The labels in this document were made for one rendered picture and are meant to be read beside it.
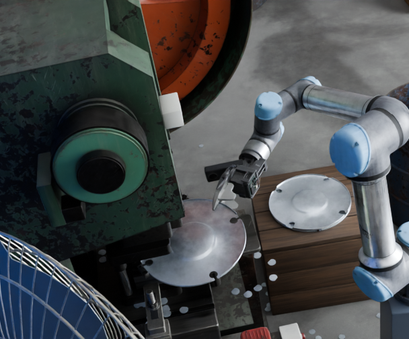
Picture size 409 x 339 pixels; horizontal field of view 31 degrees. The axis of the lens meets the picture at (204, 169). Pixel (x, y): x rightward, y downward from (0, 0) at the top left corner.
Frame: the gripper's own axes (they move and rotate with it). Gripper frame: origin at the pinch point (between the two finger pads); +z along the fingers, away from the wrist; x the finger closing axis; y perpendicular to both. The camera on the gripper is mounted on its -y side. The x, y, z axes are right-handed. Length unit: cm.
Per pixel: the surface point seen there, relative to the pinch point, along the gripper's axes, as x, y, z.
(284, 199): 49, -6, -48
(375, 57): 100, -27, -196
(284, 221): 48, -1, -37
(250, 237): 2.1, 13.6, 5.0
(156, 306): 1.4, 1.1, 33.3
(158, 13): -45, -20, -23
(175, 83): -25.2, -16.9, -18.9
